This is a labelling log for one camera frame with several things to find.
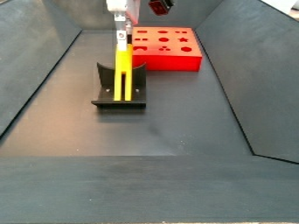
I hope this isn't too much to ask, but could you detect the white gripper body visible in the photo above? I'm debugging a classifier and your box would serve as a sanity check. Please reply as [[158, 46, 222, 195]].
[[106, 0, 140, 25]]

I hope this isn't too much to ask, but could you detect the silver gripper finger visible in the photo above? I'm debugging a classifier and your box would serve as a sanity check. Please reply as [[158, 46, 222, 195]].
[[114, 11, 126, 51]]

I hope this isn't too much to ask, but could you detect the yellow square-circle peg object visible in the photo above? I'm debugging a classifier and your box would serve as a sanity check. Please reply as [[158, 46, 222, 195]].
[[113, 44, 133, 102]]

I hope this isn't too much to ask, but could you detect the red shape fixture block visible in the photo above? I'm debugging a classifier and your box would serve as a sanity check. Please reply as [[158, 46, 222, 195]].
[[132, 27, 201, 72]]

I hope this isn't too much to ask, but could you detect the black curved regrasp stand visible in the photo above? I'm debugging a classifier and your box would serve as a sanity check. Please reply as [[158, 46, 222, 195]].
[[90, 64, 145, 109]]

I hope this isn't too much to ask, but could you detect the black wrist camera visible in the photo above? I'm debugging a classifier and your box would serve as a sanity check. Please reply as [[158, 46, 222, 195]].
[[148, 0, 173, 16]]

